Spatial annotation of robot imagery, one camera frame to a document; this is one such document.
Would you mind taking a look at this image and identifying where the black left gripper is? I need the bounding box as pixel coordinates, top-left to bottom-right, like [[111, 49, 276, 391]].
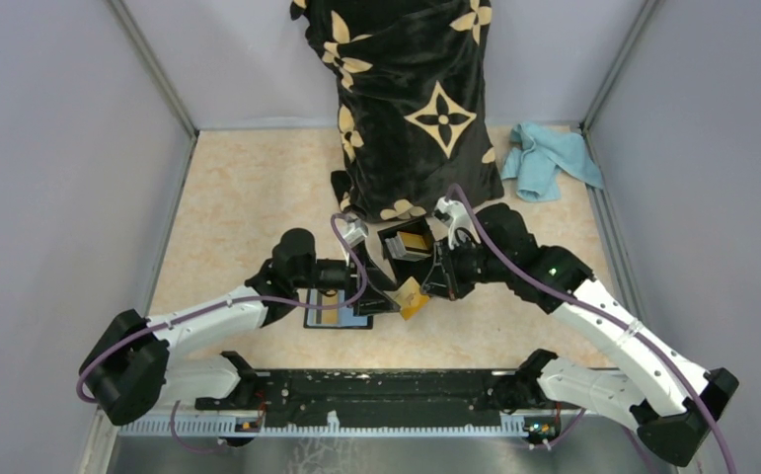
[[294, 240, 401, 317]]

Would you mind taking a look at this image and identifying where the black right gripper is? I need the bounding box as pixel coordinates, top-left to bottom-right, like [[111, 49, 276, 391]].
[[419, 232, 512, 301]]

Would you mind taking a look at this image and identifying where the gold credit card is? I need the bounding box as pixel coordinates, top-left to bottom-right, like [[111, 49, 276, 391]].
[[392, 276, 429, 321], [317, 290, 340, 327]]

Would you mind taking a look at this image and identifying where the light blue cloth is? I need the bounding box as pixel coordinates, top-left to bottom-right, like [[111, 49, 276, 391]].
[[500, 122, 604, 202]]

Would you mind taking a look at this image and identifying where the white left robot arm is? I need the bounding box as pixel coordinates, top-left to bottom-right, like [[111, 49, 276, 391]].
[[76, 228, 395, 426]]

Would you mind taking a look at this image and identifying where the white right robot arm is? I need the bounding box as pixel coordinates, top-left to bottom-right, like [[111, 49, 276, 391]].
[[424, 197, 739, 467]]

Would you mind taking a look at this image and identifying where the black plastic card box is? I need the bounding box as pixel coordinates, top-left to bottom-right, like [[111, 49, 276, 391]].
[[378, 217, 435, 283]]

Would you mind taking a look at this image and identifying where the black floral plush blanket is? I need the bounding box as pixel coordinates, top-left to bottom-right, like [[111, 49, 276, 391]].
[[289, 0, 503, 223]]

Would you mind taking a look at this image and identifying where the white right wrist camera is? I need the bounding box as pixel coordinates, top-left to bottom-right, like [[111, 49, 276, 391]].
[[433, 197, 480, 250]]

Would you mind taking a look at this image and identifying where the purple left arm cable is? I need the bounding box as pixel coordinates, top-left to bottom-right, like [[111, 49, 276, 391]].
[[75, 212, 369, 456]]

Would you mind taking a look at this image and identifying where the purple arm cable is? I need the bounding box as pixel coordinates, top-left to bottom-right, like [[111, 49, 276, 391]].
[[75, 212, 369, 456], [445, 183, 741, 474]]

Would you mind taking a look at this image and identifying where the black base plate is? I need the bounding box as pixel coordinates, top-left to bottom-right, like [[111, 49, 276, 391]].
[[194, 367, 584, 434]]

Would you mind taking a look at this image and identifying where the aluminium frame rail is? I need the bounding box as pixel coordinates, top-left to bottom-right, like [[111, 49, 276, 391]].
[[95, 367, 690, 439]]

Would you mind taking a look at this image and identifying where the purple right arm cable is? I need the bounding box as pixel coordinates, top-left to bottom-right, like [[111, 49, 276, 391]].
[[445, 183, 741, 474]]

